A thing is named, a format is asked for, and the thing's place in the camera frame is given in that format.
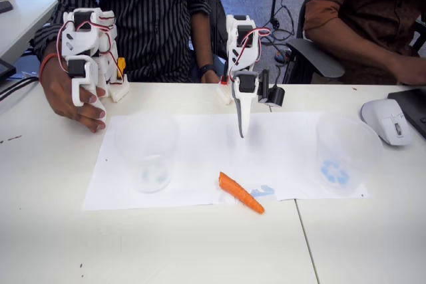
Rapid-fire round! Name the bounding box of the orange carrot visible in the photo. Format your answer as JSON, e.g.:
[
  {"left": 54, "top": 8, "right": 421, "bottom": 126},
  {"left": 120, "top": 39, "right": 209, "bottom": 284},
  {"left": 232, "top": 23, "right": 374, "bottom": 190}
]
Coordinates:
[{"left": 218, "top": 171, "right": 266, "bottom": 215}]

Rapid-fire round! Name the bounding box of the white computer mouse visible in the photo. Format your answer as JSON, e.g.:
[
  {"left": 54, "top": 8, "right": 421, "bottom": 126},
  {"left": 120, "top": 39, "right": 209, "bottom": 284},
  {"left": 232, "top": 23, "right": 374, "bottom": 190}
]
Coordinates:
[{"left": 361, "top": 98, "right": 413, "bottom": 147}]

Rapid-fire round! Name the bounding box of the white leader arm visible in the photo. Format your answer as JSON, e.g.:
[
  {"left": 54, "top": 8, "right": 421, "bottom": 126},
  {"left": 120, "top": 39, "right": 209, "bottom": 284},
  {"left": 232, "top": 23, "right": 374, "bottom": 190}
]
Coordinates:
[{"left": 57, "top": 7, "right": 130, "bottom": 108}]

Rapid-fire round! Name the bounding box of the striped-shirt person's left forearm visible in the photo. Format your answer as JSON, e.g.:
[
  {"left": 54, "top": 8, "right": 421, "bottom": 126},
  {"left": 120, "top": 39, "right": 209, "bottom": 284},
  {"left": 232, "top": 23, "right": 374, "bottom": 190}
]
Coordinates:
[{"left": 190, "top": 9, "right": 217, "bottom": 67}]

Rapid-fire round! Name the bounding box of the brown-shirt person's right forearm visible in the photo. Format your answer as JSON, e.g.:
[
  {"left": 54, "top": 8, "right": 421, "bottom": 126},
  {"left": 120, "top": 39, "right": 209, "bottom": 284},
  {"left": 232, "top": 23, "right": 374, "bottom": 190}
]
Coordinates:
[{"left": 303, "top": 27, "right": 426, "bottom": 86}]

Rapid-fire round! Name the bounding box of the striped-shirt person's right hand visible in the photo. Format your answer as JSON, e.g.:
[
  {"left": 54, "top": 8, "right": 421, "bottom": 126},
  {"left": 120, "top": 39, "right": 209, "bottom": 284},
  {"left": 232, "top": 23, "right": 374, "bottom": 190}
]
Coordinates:
[{"left": 39, "top": 56, "right": 107, "bottom": 134}]

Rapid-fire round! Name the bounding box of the black webcam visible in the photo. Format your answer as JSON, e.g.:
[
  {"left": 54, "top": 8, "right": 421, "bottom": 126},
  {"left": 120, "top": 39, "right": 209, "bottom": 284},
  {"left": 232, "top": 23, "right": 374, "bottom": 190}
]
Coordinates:
[{"left": 256, "top": 69, "right": 286, "bottom": 109}]

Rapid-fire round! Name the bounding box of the black wristwatch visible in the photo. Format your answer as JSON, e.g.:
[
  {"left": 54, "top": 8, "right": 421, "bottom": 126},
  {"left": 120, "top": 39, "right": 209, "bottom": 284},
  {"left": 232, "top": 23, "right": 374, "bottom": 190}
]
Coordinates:
[{"left": 198, "top": 63, "right": 217, "bottom": 77}]

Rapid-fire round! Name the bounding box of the small colourful floor object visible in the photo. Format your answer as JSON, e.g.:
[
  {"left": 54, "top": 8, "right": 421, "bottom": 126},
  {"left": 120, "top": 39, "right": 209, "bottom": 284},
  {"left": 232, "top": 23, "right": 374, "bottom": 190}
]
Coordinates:
[{"left": 274, "top": 47, "right": 294, "bottom": 64}]

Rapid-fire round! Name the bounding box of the plain white paper sheet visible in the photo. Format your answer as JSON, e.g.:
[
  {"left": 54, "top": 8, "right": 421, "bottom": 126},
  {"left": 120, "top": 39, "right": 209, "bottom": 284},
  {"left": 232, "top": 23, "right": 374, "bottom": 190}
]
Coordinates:
[{"left": 81, "top": 113, "right": 240, "bottom": 212}]

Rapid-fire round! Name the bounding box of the black office chair with armrest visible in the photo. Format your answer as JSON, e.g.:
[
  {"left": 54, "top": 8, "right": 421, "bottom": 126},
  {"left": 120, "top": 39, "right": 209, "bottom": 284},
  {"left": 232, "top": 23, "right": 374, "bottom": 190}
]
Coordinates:
[{"left": 282, "top": 0, "right": 346, "bottom": 84}]

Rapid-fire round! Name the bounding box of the dark office chair backrest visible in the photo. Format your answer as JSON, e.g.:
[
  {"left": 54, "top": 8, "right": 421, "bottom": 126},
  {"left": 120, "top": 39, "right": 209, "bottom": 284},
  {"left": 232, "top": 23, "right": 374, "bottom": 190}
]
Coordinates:
[{"left": 201, "top": 0, "right": 229, "bottom": 61}]

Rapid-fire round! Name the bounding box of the tall clear plastic cup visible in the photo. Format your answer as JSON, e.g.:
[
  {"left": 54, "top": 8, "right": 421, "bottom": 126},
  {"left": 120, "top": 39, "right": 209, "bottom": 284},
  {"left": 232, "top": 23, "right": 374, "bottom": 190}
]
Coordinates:
[{"left": 113, "top": 112, "right": 180, "bottom": 194}]

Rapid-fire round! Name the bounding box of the wide clear plastic bowl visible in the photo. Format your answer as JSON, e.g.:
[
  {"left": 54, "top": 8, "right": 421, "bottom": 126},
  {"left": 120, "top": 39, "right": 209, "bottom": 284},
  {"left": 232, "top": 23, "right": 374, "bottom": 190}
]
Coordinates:
[{"left": 315, "top": 112, "right": 384, "bottom": 197}]

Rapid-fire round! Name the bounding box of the person in striped shirt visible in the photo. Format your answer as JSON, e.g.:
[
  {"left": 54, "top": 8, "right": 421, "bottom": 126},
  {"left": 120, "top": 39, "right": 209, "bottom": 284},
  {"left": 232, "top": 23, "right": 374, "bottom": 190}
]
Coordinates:
[{"left": 33, "top": 0, "right": 217, "bottom": 84}]

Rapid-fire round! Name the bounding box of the yellow table clamp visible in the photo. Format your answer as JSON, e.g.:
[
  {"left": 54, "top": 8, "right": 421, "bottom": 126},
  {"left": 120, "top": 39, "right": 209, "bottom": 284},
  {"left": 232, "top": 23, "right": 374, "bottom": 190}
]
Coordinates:
[{"left": 116, "top": 57, "right": 126, "bottom": 82}]

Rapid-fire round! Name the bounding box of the person in brown shirt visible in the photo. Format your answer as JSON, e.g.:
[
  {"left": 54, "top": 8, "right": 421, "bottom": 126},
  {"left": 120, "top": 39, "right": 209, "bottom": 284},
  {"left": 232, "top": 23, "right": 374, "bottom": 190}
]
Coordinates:
[{"left": 301, "top": 0, "right": 426, "bottom": 86}]

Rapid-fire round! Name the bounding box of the black keyboard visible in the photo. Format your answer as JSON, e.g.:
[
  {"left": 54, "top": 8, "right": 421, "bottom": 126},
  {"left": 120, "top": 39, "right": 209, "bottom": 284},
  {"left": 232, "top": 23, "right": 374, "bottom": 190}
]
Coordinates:
[{"left": 387, "top": 87, "right": 426, "bottom": 140}]

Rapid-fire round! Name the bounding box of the orange wrist band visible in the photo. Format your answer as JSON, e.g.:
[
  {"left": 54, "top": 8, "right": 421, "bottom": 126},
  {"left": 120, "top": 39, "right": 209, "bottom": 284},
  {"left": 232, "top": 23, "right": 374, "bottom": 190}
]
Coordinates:
[{"left": 39, "top": 53, "right": 63, "bottom": 77}]

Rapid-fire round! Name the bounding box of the clear plastic wrapper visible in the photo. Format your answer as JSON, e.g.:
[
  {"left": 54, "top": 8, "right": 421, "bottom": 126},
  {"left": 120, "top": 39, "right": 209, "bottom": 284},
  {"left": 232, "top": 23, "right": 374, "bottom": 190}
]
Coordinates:
[{"left": 21, "top": 70, "right": 43, "bottom": 81}]

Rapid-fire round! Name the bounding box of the black tablet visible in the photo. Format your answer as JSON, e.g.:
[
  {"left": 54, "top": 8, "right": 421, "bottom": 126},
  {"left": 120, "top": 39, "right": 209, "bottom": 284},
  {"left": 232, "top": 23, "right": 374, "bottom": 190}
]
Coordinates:
[{"left": 0, "top": 57, "right": 17, "bottom": 85}]

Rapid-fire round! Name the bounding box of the black floor cable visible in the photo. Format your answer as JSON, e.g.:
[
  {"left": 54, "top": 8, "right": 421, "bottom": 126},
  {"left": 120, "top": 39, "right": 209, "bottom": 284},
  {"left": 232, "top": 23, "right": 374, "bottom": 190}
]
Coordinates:
[{"left": 256, "top": 0, "right": 299, "bottom": 49}]

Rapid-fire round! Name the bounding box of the black desk cable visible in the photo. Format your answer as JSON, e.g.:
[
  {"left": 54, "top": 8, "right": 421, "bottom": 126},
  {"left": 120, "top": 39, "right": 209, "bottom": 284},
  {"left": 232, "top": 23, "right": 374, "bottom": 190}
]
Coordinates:
[
  {"left": 0, "top": 76, "right": 40, "bottom": 94},
  {"left": 0, "top": 78, "right": 43, "bottom": 101}
]

